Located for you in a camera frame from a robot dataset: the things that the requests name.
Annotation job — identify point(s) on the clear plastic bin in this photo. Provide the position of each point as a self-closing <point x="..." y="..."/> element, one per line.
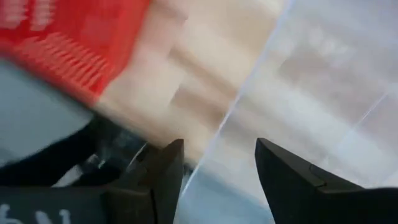
<point x="311" y="93"/>

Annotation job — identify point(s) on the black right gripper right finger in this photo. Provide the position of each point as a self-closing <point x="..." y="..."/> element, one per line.
<point x="304" y="196"/>

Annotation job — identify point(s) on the red slotted plastic basket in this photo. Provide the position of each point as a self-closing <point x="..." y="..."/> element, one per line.
<point x="62" y="40"/>

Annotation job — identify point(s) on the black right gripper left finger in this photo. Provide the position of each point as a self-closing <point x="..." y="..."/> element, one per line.
<point x="140" y="199"/>

